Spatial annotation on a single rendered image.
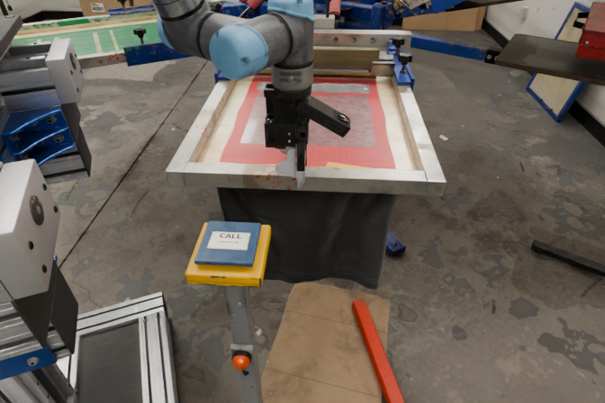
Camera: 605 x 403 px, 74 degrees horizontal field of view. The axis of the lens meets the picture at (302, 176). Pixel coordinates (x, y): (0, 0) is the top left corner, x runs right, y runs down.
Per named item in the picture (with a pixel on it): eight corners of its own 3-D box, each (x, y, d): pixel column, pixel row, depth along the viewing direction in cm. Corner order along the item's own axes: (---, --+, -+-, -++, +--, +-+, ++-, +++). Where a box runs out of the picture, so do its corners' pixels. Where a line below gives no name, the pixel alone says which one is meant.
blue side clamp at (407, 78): (410, 100, 123) (414, 78, 118) (394, 100, 123) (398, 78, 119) (398, 65, 147) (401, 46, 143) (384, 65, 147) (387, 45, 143)
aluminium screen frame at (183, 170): (442, 196, 83) (446, 182, 81) (168, 185, 86) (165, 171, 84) (395, 61, 146) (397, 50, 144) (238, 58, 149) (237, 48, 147)
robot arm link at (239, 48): (194, 72, 62) (242, 52, 70) (248, 89, 57) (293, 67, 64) (185, 20, 58) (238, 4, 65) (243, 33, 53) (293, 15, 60)
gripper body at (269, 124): (270, 131, 83) (267, 76, 76) (311, 132, 83) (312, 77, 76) (266, 151, 77) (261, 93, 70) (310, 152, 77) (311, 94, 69)
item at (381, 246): (382, 291, 116) (404, 172, 90) (229, 283, 118) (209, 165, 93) (381, 283, 118) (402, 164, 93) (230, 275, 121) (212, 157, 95)
